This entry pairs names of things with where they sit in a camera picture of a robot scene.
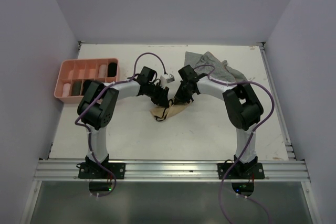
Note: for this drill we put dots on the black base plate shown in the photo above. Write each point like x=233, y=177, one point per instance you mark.
x=94, y=171
x=251, y=170

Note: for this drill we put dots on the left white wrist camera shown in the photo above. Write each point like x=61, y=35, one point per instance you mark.
x=166, y=79

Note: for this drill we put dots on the beige navy-trimmed underwear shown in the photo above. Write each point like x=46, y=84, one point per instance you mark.
x=160, y=114

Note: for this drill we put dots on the pink divided storage tray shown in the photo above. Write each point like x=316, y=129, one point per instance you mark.
x=83, y=70

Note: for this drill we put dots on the beige rolled cloth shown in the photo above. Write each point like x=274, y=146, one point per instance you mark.
x=102, y=71

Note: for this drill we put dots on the aluminium mounting rail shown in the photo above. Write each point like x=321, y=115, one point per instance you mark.
x=172, y=171

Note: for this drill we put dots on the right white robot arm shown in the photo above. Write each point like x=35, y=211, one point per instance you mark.
x=243, y=108

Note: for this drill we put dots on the grey striped underwear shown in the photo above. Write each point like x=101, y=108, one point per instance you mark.
x=208, y=63

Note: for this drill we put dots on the olive rolled cloth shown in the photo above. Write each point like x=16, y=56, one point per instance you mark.
x=76, y=88

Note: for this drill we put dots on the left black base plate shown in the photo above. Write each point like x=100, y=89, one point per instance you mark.
x=94, y=171

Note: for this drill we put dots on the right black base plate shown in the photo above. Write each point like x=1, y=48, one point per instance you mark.
x=251, y=170

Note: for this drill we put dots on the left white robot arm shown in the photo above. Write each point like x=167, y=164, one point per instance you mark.
x=97, y=106

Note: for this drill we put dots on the black rolled cloth back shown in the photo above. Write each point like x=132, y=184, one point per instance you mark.
x=112, y=69

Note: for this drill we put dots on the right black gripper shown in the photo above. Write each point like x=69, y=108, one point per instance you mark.
x=179, y=97

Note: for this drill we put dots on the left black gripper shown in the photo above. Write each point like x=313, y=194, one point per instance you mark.
x=161, y=99

